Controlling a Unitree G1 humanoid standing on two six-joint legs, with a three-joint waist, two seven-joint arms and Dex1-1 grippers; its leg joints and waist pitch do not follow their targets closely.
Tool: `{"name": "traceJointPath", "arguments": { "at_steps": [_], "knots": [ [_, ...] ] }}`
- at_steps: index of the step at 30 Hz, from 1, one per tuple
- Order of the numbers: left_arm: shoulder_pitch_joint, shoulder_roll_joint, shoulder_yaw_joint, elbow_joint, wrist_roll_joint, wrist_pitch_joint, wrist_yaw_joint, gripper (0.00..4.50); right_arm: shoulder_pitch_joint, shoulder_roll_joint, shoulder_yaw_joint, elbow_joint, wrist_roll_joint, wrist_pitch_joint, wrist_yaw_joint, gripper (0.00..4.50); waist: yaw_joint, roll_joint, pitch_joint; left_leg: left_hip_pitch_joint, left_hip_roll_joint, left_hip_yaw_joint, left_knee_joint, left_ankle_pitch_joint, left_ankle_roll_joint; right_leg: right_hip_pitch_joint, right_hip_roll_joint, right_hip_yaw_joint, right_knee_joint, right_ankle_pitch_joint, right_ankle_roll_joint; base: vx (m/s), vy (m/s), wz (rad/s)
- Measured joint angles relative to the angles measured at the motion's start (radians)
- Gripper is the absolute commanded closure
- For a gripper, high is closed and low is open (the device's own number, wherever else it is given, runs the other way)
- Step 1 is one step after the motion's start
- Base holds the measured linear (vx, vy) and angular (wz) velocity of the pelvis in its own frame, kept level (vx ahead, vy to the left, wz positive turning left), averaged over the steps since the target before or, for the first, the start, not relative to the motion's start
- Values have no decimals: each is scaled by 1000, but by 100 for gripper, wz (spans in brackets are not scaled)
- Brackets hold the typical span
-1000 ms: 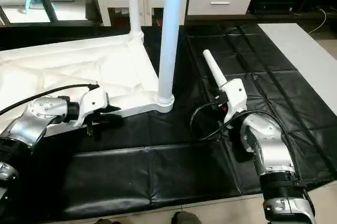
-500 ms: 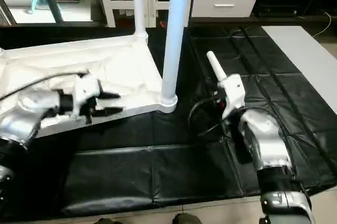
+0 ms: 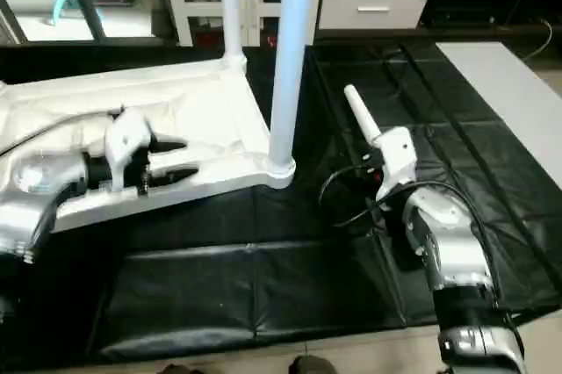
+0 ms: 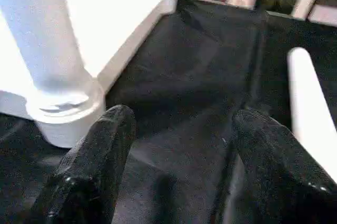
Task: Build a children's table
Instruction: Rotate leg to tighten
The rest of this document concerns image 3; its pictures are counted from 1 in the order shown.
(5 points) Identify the white plastic table leg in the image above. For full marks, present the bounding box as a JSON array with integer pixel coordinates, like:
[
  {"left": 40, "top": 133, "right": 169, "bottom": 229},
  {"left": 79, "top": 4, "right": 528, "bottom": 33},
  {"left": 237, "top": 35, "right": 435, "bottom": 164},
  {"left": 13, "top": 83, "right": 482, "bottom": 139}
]
[
  {"left": 342, "top": 83, "right": 388, "bottom": 152},
  {"left": 265, "top": 0, "right": 327, "bottom": 185},
  {"left": 216, "top": 0, "right": 249, "bottom": 69}
]

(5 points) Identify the white flat board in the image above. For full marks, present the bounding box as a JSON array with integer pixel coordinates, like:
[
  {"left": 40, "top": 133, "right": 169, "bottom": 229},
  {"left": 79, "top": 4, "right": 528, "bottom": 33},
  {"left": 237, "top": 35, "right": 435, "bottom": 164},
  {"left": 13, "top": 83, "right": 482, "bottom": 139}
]
[{"left": 436, "top": 40, "right": 562, "bottom": 192}]

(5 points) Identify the black work mat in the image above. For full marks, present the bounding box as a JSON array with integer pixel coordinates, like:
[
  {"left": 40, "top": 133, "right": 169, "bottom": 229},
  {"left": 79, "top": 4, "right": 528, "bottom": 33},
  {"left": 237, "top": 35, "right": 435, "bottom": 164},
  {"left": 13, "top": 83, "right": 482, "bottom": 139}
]
[{"left": 0, "top": 39, "right": 562, "bottom": 362}]

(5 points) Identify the black left robot foot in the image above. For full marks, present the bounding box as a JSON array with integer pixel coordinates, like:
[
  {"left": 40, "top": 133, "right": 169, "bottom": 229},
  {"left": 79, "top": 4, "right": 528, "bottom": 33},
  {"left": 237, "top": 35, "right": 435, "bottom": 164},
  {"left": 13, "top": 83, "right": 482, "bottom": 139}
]
[{"left": 162, "top": 363, "right": 205, "bottom": 374}]

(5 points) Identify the white drawer unit with handle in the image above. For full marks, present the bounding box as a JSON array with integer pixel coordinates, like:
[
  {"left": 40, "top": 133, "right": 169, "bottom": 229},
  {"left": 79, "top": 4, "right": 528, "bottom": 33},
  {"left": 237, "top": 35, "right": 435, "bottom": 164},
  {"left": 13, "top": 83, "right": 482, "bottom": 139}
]
[{"left": 317, "top": 0, "right": 432, "bottom": 32}]

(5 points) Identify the black right robot foot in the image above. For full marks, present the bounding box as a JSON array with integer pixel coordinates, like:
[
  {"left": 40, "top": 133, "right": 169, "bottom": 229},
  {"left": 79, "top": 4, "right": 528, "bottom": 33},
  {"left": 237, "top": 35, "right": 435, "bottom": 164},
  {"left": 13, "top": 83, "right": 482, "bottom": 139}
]
[{"left": 289, "top": 355, "right": 338, "bottom": 374}]

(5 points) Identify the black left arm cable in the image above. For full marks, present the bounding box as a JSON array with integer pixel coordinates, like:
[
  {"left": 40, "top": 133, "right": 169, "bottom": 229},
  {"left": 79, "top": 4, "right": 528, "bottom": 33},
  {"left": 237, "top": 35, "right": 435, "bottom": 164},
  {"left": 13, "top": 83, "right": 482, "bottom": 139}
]
[{"left": 0, "top": 109, "right": 121, "bottom": 162}]

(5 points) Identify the black robot foot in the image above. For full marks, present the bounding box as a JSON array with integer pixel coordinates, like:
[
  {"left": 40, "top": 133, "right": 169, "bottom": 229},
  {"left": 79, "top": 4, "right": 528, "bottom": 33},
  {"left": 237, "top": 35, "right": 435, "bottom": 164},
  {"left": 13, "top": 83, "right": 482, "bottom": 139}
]
[
  {"left": 289, "top": 355, "right": 338, "bottom": 374},
  {"left": 162, "top": 363, "right": 205, "bottom": 374}
]

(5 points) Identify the white plastic table top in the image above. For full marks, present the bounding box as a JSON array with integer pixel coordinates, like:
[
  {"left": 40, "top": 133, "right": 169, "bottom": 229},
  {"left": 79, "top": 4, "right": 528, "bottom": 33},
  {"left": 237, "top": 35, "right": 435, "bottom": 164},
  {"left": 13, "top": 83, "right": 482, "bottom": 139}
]
[{"left": 0, "top": 55, "right": 299, "bottom": 236}]

